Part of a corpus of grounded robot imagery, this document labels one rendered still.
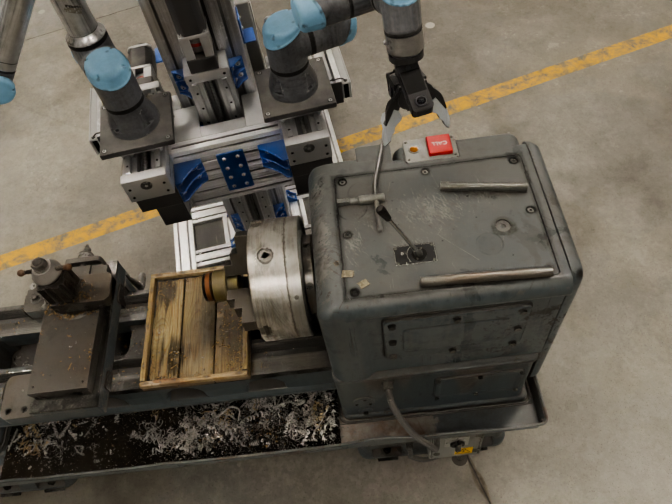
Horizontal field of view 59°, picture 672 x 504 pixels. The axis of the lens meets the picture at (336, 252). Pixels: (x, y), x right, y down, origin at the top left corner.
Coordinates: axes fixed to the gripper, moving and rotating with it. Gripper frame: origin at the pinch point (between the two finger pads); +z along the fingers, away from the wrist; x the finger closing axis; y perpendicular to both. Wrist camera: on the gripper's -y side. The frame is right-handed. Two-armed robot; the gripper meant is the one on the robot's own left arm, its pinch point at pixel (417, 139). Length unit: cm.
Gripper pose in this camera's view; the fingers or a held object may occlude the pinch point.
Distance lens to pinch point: 136.3
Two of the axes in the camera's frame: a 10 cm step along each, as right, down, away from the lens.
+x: -9.6, 2.9, -0.5
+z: 1.8, 7.1, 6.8
